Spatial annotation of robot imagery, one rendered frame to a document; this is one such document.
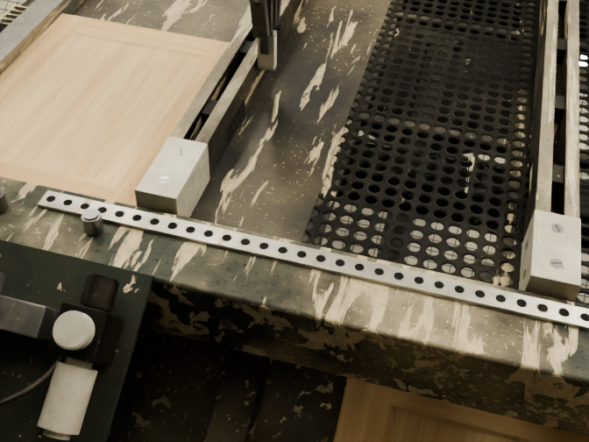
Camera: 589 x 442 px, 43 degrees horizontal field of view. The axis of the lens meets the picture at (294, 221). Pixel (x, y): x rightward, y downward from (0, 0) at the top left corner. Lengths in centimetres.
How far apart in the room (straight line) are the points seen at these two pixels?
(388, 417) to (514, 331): 28
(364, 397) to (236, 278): 31
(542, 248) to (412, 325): 21
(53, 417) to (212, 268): 25
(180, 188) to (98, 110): 31
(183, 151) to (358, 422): 47
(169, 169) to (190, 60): 37
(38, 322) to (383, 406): 51
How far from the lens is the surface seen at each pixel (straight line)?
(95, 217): 100
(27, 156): 122
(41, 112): 130
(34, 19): 152
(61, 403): 90
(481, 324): 93
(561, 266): 100
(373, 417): 114
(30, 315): 95
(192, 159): 108
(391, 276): 95
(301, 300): 92
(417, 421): 114
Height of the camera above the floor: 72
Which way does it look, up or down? 12 degrees up
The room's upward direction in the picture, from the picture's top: 14 degrees clockwise
